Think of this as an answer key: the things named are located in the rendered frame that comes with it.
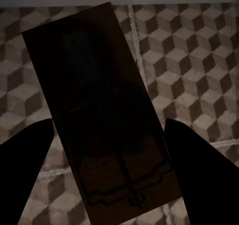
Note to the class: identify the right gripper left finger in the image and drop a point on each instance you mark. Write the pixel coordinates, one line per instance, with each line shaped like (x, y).
(21, 159)

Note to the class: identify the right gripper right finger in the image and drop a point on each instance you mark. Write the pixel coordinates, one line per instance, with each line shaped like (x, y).
(209, 182)

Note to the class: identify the mousetrap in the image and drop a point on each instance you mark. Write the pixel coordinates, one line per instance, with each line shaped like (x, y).
(109, 129)

